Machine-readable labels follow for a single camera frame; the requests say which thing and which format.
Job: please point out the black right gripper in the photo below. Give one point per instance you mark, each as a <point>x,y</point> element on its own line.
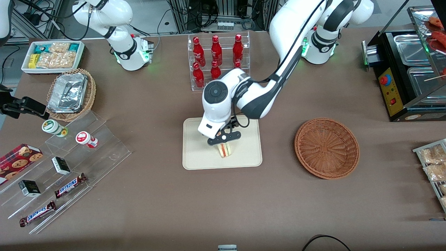
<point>21,105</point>

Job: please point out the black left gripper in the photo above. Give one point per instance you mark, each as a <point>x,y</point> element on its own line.
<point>233,123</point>

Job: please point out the triangular sandwich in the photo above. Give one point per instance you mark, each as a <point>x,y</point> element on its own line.
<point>225,150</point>

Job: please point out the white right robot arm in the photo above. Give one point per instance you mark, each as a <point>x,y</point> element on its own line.
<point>118,14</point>

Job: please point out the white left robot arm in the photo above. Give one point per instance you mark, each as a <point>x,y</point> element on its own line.
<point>289,28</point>

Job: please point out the beige plastic serving tray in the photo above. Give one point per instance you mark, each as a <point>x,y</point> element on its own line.
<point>195,157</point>

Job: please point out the light wicker basket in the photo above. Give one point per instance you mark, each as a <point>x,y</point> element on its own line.
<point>91,94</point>

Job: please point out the brown round wicker basket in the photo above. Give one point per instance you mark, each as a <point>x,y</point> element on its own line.
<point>327,148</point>

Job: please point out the green lid yogurt cup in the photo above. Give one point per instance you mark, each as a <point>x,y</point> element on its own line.
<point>51,127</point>

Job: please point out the stacked aluminium foil containers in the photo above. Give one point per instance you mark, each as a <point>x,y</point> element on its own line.
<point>68,92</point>

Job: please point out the yellow snack packet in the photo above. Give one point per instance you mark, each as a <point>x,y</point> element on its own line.
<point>33,61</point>

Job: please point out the large clear bag of crackers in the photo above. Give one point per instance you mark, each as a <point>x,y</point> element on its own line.
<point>55,60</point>

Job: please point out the red chocolate cookie box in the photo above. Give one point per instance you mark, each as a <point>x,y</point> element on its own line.
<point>17,160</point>

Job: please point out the red cola bottle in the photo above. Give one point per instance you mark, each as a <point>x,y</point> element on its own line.
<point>198,77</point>
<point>238,50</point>
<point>198,52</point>
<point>215,71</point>
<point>216,52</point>
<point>237,65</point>

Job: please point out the red lid yogurt cup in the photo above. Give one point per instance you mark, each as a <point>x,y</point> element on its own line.
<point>83,138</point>

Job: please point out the teal snack packet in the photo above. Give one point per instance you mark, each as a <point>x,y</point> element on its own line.
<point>74,47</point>
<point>41,48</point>

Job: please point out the small black carton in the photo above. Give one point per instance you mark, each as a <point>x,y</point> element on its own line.
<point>61,165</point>
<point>29,188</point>

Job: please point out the clear acrylic bottle rack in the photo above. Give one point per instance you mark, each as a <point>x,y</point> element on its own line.
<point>190,69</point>

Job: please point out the white rectangular snack bin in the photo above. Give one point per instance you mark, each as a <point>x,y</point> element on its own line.
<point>82,55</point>

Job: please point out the clear acrylic stepped display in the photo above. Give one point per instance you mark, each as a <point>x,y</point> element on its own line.
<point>104,150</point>

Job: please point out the Snickers chocolate bar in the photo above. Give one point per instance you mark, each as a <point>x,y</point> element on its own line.
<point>37,213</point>
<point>69,185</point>

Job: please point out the white power strip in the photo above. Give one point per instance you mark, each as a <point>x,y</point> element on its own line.
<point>225,25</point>

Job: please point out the grey device at table edge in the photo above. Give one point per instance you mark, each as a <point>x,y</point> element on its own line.
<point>227,248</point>

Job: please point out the black hot food display case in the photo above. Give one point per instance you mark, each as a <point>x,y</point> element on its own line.
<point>400,87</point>

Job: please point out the clear bag of fried snacks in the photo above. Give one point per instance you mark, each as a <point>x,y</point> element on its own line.
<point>435,172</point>
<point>432,155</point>
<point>443,189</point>

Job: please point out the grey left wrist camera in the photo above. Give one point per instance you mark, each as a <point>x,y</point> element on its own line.
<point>224,138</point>

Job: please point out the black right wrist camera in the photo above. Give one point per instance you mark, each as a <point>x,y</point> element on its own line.
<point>5,108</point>

